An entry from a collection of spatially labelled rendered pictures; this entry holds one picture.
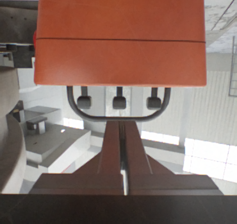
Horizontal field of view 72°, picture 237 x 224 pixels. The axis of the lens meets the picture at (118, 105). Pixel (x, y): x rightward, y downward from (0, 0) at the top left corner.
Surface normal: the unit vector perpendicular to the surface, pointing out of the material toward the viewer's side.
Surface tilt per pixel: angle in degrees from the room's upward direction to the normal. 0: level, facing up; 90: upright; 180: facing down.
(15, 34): 90
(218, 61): 90
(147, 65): 97
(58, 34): 97
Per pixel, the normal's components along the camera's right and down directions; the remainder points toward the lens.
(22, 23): 0.39, 0.23
